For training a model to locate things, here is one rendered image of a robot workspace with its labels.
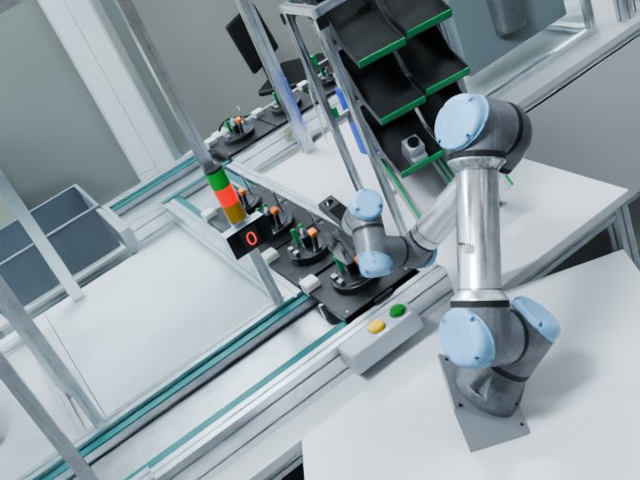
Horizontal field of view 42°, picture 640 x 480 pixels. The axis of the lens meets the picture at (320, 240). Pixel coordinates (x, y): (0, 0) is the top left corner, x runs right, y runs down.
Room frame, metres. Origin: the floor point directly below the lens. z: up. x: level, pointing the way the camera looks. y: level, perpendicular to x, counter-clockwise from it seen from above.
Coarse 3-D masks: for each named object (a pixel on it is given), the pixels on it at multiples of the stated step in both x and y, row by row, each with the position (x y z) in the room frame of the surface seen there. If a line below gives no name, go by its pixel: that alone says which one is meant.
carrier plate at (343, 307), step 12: (324, 276) 1.96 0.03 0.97; (384, 276) 1.84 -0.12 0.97; (396, 276) 1.81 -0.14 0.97; (408, 276) 1.80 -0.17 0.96; (324, 288) 1.91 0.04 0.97; (372, 288) 1.81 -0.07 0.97; (384, 288) 1.79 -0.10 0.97; (396, 288) 1.79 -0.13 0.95; (324, 300) 1.85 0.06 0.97; (336, 300) 1.83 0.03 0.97; (348, 300) 1.81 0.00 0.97; (360, 300) 1.78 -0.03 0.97; (372, 300) 1.76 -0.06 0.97; (336, 312) 1.78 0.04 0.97; (348, 312) 1.75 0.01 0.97; (360, 312) 1.75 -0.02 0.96
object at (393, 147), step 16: (368, 112) 2.12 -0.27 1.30; (368, 128) 2.01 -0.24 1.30; (384, 128) 2.06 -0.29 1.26; (400, 128) 2.04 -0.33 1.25; (416, 128) 2.02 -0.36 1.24; (384, 144) 2.01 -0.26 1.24; (400, 144) 1.99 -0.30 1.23; (432, 144) 1.95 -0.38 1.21; (400, 160) 1.94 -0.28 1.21; (432, 160) 1.90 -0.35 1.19; (400, 176) 1.90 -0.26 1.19
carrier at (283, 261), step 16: (320, 224) 2.25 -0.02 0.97; (304, 240) 2.12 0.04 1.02; (320, 240) 2.12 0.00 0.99; (272, 256) 2.17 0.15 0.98; (288, 256) 2.15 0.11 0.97; (304, 256) 2.08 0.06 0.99; (320, 256) 2.06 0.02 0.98; (288, 272) 2.06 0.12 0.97; (304, 272) 2.03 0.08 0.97; (320, 272) 2.00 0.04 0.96
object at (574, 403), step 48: (528, 288) 1.68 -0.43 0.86; (576, 288) 1.60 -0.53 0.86; (624, 288) 1.52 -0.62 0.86; (576, 336) 1.44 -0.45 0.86; (624, 336) 1.38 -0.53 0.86; (384, 384) 1.57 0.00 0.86; (432, 384) 1.50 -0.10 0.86; (528, 384) 1.37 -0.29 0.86; (576, 384) 1.30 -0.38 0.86; (624, 384) 1.25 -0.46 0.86; (336, 432) 1.48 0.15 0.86; (384, 432) 1.42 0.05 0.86; (432, 432) 1.35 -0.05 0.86; (576, 432) 1.18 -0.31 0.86; (624, 432) 1.13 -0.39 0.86
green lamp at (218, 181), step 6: (222, 168) 1.93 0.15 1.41; (210, 174) 1.92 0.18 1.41; (216, 174) 1.91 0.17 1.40; (222, 174) 1.92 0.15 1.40; (210, 180) 1.92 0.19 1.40; (216, 180) 1.91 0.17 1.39; (222, 180) 1.91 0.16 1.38; (228, 180) 1.93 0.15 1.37; (210, 186) 1.93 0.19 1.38; (216, 186) 1.91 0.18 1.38; (222, 186) 1.91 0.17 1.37; (228, 186) 1.92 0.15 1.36
